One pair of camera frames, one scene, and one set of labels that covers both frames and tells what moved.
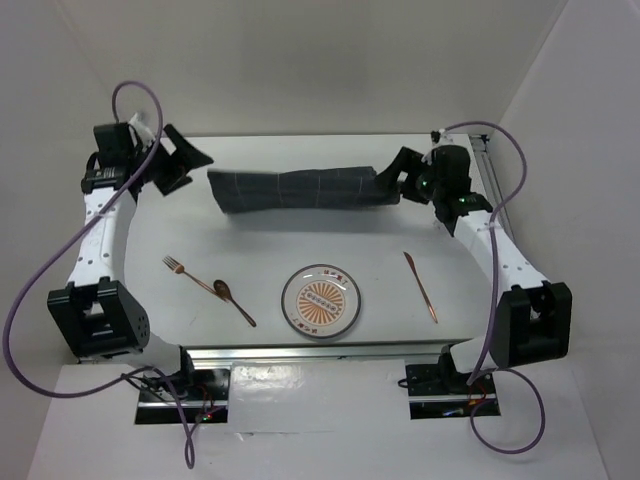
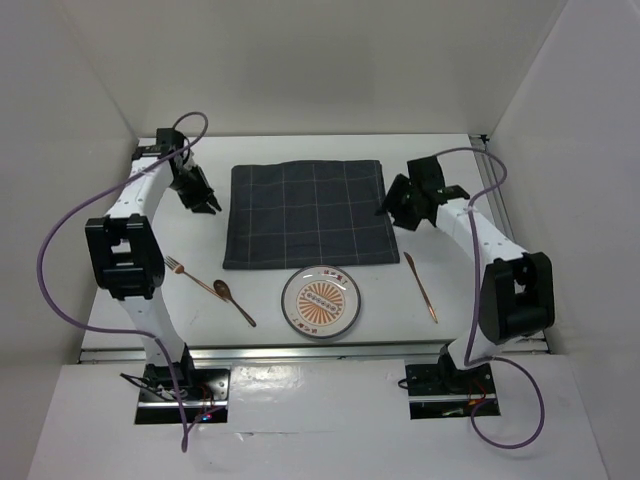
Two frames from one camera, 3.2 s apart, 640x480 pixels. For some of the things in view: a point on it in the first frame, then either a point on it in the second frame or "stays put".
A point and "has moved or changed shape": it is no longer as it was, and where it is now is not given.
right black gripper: [406, 160] to [391, 204]
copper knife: [422, 287] stays put
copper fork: [178, 269] stays put
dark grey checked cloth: [243, 191] has moved or changed shape
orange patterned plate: [321, 301] stays put
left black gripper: [174, 178] to [197, 204]
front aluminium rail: [428, 352] stays put
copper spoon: [223, 290] stays put
